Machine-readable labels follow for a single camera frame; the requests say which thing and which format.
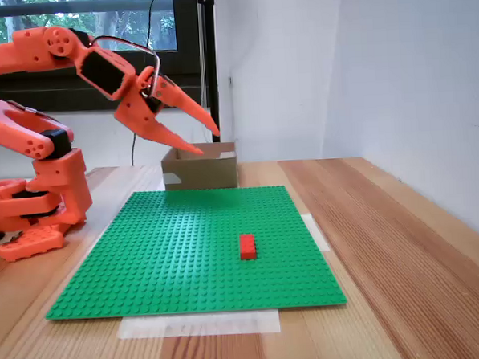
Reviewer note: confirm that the green lego baseplate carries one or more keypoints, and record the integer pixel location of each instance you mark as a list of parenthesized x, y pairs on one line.
[(167, 263)]

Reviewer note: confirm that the open cardboard box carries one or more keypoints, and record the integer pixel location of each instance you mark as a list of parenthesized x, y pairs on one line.
[(207, 173)]

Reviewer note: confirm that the red lego block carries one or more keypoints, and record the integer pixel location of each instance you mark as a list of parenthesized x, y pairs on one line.
[(248, 248)]

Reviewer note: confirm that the wide white masking tape strip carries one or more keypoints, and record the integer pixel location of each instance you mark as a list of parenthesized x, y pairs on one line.
[(199, 325)]

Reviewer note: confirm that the black framed window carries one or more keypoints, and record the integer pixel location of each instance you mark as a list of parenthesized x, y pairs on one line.
[(38, 97)]

